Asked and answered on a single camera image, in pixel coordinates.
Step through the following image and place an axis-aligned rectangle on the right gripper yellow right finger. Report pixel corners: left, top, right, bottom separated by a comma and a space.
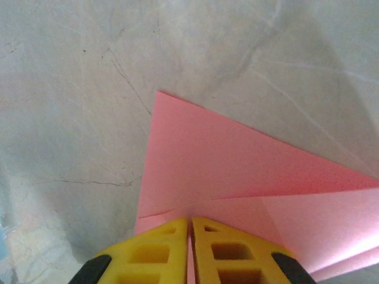
191, 217, 316, 284

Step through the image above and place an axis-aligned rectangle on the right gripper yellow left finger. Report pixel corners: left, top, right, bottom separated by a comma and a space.
69, 217, 190, 284

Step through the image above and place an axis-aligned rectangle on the pink paper sheet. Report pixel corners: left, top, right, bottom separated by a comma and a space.
133, 90, 379, 282

